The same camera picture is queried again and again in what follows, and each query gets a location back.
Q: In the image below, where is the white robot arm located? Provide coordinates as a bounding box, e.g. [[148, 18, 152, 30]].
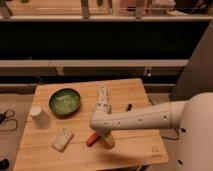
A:
[[90, 92, 213, 171]]

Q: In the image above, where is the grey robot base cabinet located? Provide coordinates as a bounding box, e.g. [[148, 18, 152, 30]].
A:
[[170, 20, 213, 101]]

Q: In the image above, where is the black marker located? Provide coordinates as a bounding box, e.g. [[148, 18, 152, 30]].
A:
[[125, 104, 133, 111]]

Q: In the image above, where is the pale sponge block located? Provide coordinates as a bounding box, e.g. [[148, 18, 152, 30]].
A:
[[52, 128, 73, 152]]

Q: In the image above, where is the white tube bottle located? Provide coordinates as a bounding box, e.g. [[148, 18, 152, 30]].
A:
[[98, 85, 108, 105]]

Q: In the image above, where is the green bowl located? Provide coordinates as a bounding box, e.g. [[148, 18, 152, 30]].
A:
[[49, 88, 81, 116]]

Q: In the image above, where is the white paper cup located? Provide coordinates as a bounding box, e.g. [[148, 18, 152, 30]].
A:
[[29, 106, 51, 129]]

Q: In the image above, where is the black object bottom left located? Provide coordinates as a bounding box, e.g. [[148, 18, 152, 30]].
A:
[[0, 159, 10, 170]]

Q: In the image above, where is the long shelf rail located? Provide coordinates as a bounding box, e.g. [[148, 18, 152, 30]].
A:
[[0, 59, 189, 68]]

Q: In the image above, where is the black cable at left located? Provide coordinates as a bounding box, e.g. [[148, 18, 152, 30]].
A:
[[0, 109, 19, 133]]

